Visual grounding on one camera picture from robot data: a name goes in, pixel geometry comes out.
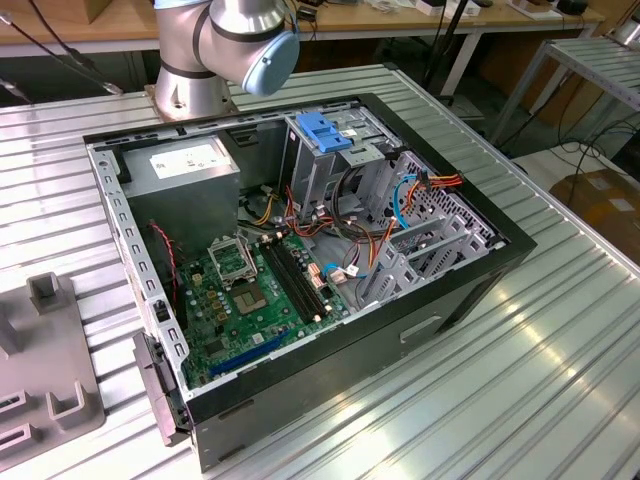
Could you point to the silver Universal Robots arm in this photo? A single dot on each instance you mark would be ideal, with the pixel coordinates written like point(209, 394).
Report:
point(190, 50)

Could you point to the salmon SATA port block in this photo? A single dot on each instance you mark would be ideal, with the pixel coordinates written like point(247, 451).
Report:
point(316, 276)

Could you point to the black RAM slot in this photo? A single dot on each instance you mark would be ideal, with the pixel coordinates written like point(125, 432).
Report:
point(299, 280)
point(292, 280)
point(306, 280)
point(285, 280)

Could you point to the grey optical drive cage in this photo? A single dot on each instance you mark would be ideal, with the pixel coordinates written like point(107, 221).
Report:
point(310, 170)

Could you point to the CPU socket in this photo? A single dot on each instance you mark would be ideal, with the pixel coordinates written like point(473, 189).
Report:
point(232, 262)

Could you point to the square chipset chip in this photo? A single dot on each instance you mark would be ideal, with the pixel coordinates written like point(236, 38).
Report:
point(250, 301)

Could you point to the blue plastic drive latch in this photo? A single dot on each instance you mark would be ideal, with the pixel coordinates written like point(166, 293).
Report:
point(320, 130)

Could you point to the green motherboard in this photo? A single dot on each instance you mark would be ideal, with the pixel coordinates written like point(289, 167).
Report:
point(240, 330)

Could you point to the black open PC case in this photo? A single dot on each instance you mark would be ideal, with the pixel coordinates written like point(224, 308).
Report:
point(350, 360)

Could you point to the blue expansion slot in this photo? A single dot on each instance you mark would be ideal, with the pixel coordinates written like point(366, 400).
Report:
point(250, 352)

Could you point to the grey power supply unit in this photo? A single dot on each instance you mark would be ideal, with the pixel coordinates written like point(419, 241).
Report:
point(185, 200)

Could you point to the grey plastic case bezel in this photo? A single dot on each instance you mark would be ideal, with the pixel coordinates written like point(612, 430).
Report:
point(160, 395)

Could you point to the cardboard box with label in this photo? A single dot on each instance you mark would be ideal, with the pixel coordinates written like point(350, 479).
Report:
point(595, 200)

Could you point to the wooden desk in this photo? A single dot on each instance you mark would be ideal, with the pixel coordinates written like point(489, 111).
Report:
point(130, 32)

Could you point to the grey parts rack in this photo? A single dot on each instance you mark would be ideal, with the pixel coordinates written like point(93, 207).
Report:
point(45, 350)

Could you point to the metal slat side table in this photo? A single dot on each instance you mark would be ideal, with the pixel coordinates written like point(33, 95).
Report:
point(600, 65)

